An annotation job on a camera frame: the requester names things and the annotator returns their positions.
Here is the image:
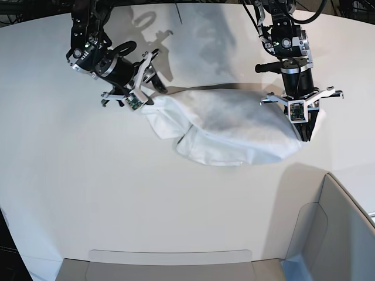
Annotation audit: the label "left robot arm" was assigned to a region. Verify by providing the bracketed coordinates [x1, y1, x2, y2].
[251, 1, 318, 101]

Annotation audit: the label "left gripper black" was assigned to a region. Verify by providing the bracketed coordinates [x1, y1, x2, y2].
[281, 58, 319, 142]

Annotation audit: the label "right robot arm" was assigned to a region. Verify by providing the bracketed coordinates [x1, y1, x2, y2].
[66, 1, 168, 111]

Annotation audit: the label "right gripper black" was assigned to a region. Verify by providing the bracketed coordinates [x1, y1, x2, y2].
[93, 52, 168, 105]

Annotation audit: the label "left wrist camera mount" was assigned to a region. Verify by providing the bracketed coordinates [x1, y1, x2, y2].
[260, 87, 344, 124]

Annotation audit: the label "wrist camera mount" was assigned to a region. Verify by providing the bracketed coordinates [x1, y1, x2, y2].
[101, 49, 168, 111]
[260, 87, 344, 124]

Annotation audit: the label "white t-shirt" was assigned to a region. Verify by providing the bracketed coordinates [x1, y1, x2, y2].
[137, 87, 328, 167]

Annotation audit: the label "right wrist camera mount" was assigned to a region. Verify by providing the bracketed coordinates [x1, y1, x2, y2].
[101, 49, 168, 111]

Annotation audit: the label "beige cardboard box right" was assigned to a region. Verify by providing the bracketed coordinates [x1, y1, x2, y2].
[281, 173, 374, 280]

